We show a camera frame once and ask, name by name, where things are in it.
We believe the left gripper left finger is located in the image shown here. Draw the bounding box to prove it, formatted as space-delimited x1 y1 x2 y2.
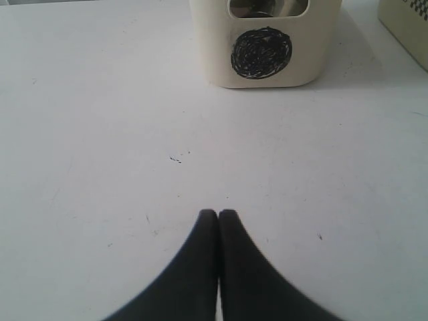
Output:
106 209 219 321

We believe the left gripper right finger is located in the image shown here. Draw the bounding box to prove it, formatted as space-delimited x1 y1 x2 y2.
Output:
219 209 340 321

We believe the steel mug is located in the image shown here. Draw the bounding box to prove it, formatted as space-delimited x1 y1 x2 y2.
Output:
229 0 309 18

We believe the cream bin with circle mark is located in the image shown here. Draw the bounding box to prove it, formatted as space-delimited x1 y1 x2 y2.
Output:
189 1 342 88

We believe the cream bin with triangle mark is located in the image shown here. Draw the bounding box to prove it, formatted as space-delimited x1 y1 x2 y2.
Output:
377 0 427 71

